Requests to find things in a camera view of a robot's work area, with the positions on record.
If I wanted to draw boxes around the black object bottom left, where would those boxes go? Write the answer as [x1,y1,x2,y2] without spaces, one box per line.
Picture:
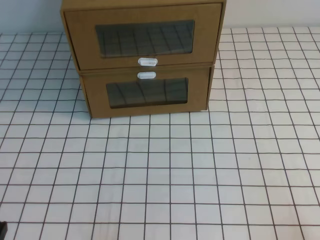
[0,221,8,240]

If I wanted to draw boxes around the upper brown cardboard box shell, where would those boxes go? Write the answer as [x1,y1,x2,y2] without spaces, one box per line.
[60,0,227,71]

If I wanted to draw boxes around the white drawer handle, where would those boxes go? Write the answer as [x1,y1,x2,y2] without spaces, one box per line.
[137,57,158,67]
[137,71,157,80]

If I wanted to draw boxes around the brown cardboard drawer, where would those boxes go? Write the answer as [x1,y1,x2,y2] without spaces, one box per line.
[62,2,224,70]

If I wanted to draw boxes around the white grid tablecloth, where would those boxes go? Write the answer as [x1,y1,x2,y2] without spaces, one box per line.
[0,27,320,240]

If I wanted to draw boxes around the lower brown cardboard shoebox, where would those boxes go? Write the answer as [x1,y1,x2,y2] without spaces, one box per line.
[79,65,214,118]

